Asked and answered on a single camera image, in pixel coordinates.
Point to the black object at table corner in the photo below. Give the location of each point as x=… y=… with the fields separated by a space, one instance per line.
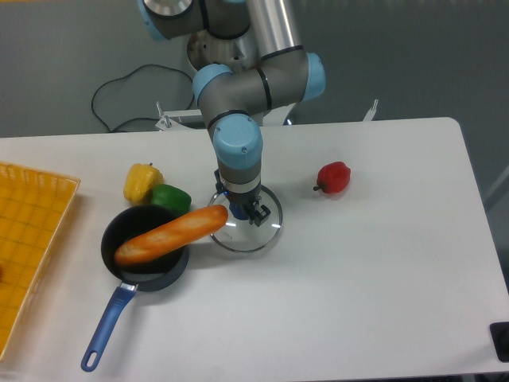
x=500 y=337

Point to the toy baguette bread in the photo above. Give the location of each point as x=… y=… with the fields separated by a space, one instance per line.
x=171 y=236

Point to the red toy bell pepper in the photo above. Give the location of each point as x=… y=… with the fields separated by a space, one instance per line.
x=333 y=178

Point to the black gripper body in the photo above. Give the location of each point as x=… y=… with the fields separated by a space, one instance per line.
x=239 y=194

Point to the glass pot lid blue knob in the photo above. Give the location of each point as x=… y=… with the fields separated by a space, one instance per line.
x=237 y=235

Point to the green toy bell pepper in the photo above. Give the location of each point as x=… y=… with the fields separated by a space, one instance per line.
x=172 y=198

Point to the yellow woven basket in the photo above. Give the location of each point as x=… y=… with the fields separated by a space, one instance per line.
x=34 y=204

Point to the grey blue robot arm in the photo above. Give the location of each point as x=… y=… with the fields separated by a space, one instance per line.
x=283 y=74

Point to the black saucepan blue handle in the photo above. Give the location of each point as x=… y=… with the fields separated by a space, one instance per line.
x=152 y=276

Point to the yellow toy bell pepper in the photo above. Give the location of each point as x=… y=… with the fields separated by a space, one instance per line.
x=140 y=182

